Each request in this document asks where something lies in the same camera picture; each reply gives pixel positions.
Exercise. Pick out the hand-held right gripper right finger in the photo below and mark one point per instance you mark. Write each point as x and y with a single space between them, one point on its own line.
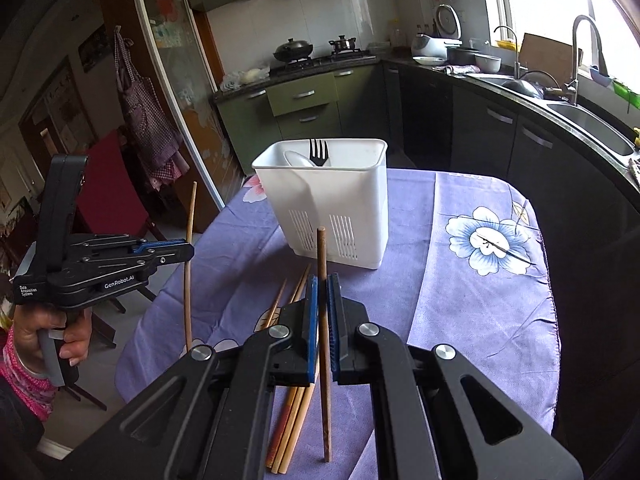
334 332

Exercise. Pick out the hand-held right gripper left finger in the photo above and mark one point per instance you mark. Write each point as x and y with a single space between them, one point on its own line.
313 332

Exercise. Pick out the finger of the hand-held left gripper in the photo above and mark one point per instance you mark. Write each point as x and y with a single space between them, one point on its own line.
172 259
165 247

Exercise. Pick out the light thin chopstick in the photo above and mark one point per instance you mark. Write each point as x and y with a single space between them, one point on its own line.
188 300

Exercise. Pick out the dark brown chopstick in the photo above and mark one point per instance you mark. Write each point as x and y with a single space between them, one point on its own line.
322 260

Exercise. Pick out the bunch of tan wooden chopsticks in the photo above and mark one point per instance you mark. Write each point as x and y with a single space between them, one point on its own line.
292 425

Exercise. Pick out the white plastic utensil holder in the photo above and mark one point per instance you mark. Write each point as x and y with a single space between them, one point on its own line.
350 195

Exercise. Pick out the person's left forearm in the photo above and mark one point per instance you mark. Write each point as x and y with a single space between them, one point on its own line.
20 390

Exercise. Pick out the person's left hand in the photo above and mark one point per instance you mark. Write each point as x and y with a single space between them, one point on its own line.
27 330

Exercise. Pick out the red chair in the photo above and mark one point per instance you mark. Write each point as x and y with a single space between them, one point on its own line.
112 185

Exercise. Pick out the purple floral tablecloth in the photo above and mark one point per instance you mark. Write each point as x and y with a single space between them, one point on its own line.
425 310

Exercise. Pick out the checkered apron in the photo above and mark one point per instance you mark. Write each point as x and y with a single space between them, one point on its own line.
145 110

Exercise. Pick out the white spoon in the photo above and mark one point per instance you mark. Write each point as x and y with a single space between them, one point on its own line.
297 159

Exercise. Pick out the black fork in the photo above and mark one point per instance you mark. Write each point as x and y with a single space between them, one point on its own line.
317 152

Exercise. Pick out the glass sliding door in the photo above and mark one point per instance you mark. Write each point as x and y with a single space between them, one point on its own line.
185 60

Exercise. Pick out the white plastic bag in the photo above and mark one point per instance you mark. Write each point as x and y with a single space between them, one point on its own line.
250 76

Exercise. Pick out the green base cabinets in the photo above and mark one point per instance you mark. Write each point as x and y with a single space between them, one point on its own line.
300 95

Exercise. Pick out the black wok with lid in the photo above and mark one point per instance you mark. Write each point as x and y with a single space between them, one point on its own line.
294 51

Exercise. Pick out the black gas stove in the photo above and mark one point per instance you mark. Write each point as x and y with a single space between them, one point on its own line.
320 62

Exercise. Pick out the dark base cabinets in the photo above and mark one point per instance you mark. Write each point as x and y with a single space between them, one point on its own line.
480 130

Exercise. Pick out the white plate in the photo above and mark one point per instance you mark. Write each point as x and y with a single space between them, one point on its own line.
429 61

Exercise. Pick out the grey dish cloth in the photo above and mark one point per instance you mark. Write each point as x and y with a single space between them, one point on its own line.
460 69

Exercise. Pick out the white rice cooker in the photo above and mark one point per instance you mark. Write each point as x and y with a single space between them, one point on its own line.
429 46

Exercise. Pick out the glass jar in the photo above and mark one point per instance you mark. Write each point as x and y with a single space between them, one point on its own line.
398 36

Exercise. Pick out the black cooker pot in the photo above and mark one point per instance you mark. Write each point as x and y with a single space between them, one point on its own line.
462 56

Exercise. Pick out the white bowl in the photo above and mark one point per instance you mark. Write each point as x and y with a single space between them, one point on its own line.
487 63

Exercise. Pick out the small thin faucet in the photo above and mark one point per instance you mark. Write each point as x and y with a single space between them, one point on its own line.
517 65

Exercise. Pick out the steel double sink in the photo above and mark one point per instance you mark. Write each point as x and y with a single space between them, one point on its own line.
590 125

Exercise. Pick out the patterned rag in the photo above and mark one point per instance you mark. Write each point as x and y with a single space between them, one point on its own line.
635 172

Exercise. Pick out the wooden cutting board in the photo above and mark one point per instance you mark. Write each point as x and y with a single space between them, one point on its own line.
545 55

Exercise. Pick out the tall steel faucet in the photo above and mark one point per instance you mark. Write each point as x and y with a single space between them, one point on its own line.
574 70

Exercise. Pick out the yellow pump dispenser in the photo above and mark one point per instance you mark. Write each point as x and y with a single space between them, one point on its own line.
636 137

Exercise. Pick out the blue cup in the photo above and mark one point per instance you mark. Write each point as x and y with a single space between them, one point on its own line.
600 76

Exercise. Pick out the green plastic container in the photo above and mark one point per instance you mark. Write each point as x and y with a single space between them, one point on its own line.
625 92

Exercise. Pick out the dark wall picture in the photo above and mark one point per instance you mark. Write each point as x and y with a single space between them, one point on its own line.
95 47

